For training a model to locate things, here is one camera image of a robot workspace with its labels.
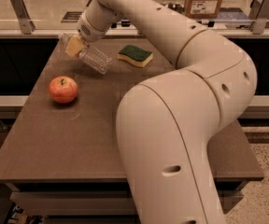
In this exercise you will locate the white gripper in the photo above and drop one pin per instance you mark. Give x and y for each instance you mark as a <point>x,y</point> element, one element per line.
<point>88,31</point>

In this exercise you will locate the clear plastic water bottle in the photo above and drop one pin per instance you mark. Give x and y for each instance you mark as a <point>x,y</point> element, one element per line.
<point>91,55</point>

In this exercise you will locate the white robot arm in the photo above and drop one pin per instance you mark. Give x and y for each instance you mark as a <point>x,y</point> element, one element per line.
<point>164,123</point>

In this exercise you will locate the red apple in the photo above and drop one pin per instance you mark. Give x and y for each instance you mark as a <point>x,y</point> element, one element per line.
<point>63,90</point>

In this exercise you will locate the green and yellow sponge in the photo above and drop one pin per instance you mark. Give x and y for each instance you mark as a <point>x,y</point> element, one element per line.
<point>135,56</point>

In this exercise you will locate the cardboard box with label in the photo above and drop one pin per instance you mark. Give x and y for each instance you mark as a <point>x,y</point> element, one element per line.
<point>202,9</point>

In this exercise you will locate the left metal railing bracket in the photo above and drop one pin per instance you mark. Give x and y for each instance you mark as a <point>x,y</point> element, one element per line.
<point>26,24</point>

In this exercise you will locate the metal railing bracket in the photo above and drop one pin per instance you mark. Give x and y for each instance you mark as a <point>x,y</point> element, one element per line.
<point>259,14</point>
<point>26,24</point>

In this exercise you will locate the right metal railing bracket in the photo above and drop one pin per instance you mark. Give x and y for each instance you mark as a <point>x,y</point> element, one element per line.
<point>259,14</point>

